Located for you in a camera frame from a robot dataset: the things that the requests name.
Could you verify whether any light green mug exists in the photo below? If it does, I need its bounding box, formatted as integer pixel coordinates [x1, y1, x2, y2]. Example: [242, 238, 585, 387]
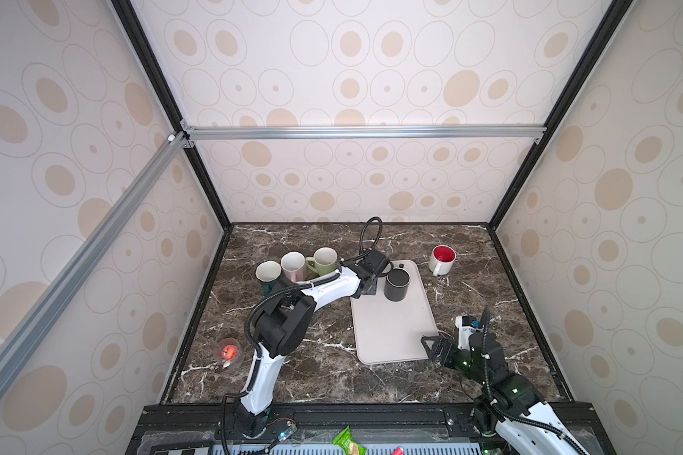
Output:
[305, 246, 339, 276]

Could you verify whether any white mug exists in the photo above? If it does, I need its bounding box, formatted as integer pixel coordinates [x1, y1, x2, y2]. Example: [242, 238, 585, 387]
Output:
[428, 246, 456, 277]

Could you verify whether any pink faceted mug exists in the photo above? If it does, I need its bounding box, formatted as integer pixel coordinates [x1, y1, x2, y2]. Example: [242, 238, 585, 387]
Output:
[280, 251, 307, 284]

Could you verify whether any dark green faceted mug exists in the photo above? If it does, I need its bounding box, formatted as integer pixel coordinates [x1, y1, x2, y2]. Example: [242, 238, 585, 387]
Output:
[255, 261, 282, 297]

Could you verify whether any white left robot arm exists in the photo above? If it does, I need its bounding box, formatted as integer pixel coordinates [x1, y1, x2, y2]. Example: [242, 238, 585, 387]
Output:
[224, 216, 392, 439]

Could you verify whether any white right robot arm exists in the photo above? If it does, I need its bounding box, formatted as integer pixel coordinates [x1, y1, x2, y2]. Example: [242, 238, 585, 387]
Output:
[420, 308, 587, 454]

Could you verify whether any black mug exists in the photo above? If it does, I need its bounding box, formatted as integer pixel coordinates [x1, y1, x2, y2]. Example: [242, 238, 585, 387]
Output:
[383, 265, 411, 303]

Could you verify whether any beige plastic tray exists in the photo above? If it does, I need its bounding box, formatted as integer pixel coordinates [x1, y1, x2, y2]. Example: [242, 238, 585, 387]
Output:
[351, 260, 438, 365]

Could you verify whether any green snack packet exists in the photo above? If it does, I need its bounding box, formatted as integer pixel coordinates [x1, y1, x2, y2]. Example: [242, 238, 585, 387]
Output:
[332, 427, 367, 455]

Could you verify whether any clear cup with red object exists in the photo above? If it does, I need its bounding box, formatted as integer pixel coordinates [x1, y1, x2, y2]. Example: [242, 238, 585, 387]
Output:
[214, 337, 243, 369]

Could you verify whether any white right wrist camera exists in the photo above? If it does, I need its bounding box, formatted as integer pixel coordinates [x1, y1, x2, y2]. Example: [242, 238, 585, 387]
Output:
[455, 315, 482, 351]

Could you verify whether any aluminium rail back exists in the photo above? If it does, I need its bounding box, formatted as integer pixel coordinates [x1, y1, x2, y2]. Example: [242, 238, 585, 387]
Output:
[186, 124, 546, 142]

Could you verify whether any aluminium rail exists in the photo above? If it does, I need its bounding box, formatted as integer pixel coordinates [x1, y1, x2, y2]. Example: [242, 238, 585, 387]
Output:
[0, 131, 189, 399]
[186, 124, 546, 142]

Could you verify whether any black corner frame post left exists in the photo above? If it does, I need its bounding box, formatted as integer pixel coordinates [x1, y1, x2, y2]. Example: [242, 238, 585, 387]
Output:
[110, 0, 231, 229]

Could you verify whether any black corner frame post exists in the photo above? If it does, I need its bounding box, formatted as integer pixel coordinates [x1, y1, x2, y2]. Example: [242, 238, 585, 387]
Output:
[488, 0, 635, 232]
[110, 0, 231, 229]

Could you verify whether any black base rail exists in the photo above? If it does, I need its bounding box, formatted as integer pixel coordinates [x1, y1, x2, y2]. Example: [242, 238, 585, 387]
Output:
[123, 403, 516, 454]

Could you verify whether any black corner frame post right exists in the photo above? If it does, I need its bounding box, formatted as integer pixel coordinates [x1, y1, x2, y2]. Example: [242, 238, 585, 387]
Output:
[488, 0, 635, 232]

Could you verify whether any aluminium rail left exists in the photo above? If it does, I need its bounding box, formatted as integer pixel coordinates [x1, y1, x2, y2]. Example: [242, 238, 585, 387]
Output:
[0, 131, 189, 399]

